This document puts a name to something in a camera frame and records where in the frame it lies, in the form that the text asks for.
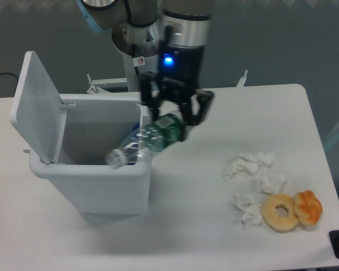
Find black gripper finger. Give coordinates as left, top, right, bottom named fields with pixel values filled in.
left=179, top=89, right=215, bottom=141
left=139, top=72, right=166, bottom=121

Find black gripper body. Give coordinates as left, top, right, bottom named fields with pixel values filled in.
left=157, top=43, right=205, bottom=104

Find clear green label plastic bottle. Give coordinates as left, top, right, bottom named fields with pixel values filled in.
left=105, top=111, right=182, bottom=169

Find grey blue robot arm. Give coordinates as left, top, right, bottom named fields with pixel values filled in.
left=77, top=1, right=214, bottom=139

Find white trash can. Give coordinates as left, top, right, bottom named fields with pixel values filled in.
left=29, top=94, right=151, bottom=215

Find blue bottle in can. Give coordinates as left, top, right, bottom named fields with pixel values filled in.
left=107, top=124, right=140, bottom=169

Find white trash can lid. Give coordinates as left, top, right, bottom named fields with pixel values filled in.
left=10, top=51, right=68, bottom=164

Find upper crumpled white tissue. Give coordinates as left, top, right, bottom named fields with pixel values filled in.
left=224, top=151, right=276, bottom=181

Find crumpled white tissue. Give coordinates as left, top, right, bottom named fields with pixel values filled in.
left=232, top=191, right=263, bottom=229
left=224, top=151, right=276, bottom=181
left=260, top=173, right=287, bottom=195

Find middle crumpled white tissue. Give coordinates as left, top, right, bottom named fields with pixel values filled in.
left=260, top=173, right=287, bottom=195

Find lower crumpled white tissue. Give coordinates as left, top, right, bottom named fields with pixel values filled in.
left=232, top=191, right=263, bottom=229

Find orange glazed bun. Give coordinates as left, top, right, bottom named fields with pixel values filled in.
left=294, top=190, right=323, bottom=226

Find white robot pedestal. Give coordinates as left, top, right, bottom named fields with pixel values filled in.
left=87, top=49, right=158, bottom=94

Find ring doughnut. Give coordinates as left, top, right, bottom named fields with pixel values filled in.
left=261, top=194, right=299, bottom=232

